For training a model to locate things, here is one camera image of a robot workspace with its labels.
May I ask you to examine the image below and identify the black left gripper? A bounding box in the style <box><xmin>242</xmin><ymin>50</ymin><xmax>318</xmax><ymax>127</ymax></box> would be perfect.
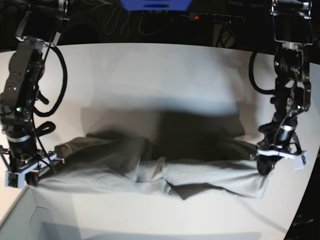
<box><xmin>256</xmin><ymin>117</ymin><xmax>298</xmax><ymax>176</ymax></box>

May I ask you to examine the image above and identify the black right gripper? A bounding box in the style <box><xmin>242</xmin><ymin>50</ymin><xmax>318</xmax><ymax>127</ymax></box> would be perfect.
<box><xmin>7</xmin><ymin>133</ymin><xmax>39</xmax><ymax>187</ymax></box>

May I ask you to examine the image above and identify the beige grey t-shirt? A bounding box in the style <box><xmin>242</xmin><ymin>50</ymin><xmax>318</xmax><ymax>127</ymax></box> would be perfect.
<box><xmin>36</xmin><ymin>112</ymin><xmax>270</xmax><ymax>200</ymax></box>

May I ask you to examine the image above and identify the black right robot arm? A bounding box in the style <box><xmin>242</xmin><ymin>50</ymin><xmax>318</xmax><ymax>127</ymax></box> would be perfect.
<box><xmin>0</xmin><ymin>0</ymin><xmax>69</xmax><ymax>189</ymax></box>

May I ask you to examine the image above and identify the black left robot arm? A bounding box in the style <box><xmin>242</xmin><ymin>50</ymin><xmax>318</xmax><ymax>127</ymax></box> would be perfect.
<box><xmin>248</xmin><ymin>0</ymin><xmax>313</xmax><ymax>176</ymax></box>

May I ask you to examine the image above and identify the white cardboard box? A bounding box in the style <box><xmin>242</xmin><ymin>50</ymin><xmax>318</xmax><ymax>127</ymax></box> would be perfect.
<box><xmin>0</xmin><ymin>187</ymin><xmax>82</xmax><ymax>240</ymax></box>

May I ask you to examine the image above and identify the black power strip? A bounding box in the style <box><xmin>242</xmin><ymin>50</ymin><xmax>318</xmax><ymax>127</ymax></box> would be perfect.
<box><xmin>188</xmin><ymin>12</ymin><xmax>245</xmax><ymax>24</ymax></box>

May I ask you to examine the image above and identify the blue plastic panel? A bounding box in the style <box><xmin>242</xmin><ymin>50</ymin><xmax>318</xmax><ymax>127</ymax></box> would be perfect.
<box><xmin>120</xmin><ymin>0</ymin><xmax>192</xmax><ymax>11</ymax></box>

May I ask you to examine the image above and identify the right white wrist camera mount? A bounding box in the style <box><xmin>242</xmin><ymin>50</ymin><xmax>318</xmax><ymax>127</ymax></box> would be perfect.
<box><xmin>0</xmin><ymin>147</ymin><xmax>65</xmax><ymax>189</ymax></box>

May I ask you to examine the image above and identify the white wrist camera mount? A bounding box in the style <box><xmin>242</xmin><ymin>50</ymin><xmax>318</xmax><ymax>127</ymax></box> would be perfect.
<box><xmin>256</xmin><ymin>148</ymin><xmax>309</xmax><ymax>170</ymax></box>
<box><xmin>0</xmin><ymin>147</ymin><xmax>65</xmax><ymax>189</ymax></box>

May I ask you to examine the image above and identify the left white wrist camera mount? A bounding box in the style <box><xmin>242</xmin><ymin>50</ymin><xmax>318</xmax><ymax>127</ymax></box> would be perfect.
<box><xmin>256</xmin><ymin>148</ymin><xmax>309</xmax><ymax>170</ymax></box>

